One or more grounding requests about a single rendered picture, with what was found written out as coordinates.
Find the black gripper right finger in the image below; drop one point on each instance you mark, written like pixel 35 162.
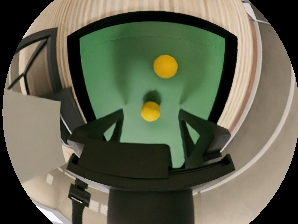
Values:
pixel 213 137

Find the yellow ball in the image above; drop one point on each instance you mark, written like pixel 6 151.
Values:
pixel 165 66
pixel 150 111

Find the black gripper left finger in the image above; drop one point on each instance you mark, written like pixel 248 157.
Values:
pixel 96 128

